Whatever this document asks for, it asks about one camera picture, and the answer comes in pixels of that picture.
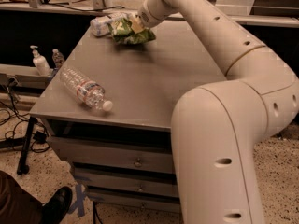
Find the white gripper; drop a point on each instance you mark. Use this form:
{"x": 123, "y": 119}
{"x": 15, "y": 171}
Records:
{"x": 146, "y": 15}

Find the green jalapeno chip bag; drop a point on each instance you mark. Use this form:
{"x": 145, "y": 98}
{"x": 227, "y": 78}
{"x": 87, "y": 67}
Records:
{"x": 122, "y": 33}

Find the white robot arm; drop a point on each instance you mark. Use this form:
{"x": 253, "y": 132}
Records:
{"x": 214, "y": 127}

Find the blue labelled plastic bottle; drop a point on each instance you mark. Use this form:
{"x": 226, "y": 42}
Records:
{"x": 99, "y": 25}

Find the clear water bottle red label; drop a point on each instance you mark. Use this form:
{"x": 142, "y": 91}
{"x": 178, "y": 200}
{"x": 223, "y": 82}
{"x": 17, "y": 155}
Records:
{"x": 85, "y": 89}

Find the small clear bottle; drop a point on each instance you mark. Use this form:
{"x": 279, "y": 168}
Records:
{"x": 58, "y": 58}

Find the white pump dispenser bottle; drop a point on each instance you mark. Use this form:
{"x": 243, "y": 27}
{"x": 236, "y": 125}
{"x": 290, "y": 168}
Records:
{"x": 40, "y": 62}

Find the grey drawer cabinet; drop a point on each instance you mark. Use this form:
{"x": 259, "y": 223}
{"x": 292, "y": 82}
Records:
{"x": 143, "y": 82}

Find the top grey drawer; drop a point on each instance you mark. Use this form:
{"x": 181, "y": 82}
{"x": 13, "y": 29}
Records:
{"x": 112, "y": 155}

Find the grey drawer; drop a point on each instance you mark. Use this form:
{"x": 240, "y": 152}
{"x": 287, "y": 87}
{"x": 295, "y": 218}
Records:
{"x": 122, "y": 181}
{"x": 112, "y": 155}
{"x": 138, "y": 201}

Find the middle grey drawer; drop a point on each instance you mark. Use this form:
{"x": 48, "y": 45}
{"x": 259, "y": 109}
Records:
{"x": 122, "y": 181}

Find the bottom grey drawer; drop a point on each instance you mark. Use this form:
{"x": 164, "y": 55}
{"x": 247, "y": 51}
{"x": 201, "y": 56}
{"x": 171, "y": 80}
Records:
{"x": 138, "y": 201}

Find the blue tape cross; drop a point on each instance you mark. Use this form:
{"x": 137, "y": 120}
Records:
{"x": 78, "y": 204}

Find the black table leg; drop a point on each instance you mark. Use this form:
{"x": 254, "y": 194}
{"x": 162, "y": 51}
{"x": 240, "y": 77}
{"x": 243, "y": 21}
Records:
{"x": 23, "y": 168}

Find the black shoe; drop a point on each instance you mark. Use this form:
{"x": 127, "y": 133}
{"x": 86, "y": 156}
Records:
{"x": 54, "y": 211}

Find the brown trouser leg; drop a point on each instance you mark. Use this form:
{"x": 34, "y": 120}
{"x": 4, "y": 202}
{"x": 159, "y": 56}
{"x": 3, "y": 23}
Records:
{"x": 16, "y": 205}

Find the grey metal shelf rail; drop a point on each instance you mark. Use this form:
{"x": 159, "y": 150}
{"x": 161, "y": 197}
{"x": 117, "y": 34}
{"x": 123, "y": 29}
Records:
{"x": 22, "y": 76}

